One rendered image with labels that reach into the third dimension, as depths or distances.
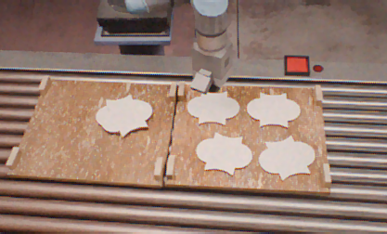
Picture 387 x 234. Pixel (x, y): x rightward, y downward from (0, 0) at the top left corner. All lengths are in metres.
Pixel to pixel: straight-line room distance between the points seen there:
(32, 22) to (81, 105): 1.98
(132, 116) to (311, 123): 0.49
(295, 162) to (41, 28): 2.36
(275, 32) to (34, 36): 1.51
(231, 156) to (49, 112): 0.55
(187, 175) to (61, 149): 0.35
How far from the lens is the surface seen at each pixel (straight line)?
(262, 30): 3.09
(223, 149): 1.29
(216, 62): 1.20
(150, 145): 1.32
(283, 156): 1.28
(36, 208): 1.31
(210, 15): 1.11
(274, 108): 1.38
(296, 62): 1.54
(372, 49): 3.07
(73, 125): 1.41
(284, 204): 1.24
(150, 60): 1.57
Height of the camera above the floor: 1.99
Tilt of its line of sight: 50 degrees down
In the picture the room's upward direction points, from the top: 4 degrees counter-clockwise
